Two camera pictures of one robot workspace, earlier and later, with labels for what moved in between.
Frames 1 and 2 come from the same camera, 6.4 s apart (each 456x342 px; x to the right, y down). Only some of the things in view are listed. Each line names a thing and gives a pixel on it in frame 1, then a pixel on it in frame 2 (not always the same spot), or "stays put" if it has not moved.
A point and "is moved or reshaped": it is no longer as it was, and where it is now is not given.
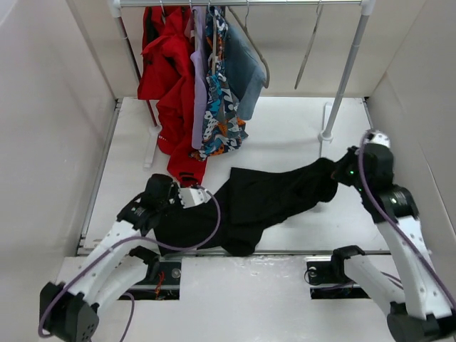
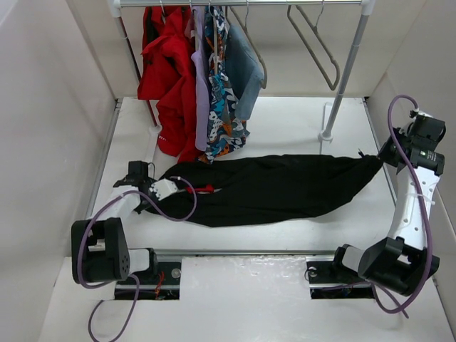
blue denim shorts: x=244 y=71 stays put
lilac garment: x=199 y=79 stays put
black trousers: x=231 y=219 is moved or reshaped
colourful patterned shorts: x=226 y=127 stays put
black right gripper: x=351 y=154 → x=385 y=154
